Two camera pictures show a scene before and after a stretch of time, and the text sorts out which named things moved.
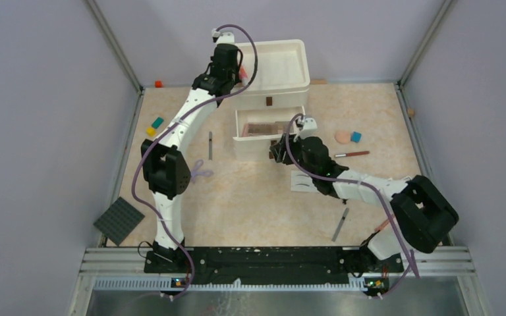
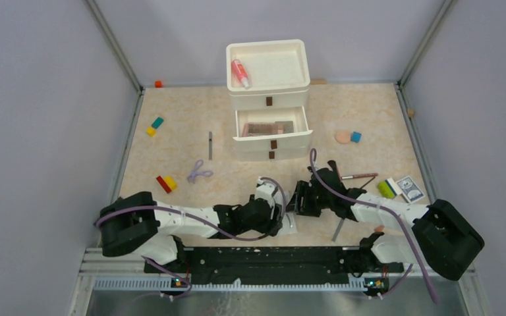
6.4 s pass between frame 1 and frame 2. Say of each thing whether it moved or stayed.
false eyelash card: moved
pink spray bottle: stayed
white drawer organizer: stayed
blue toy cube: stayed
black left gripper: moved
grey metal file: stayed
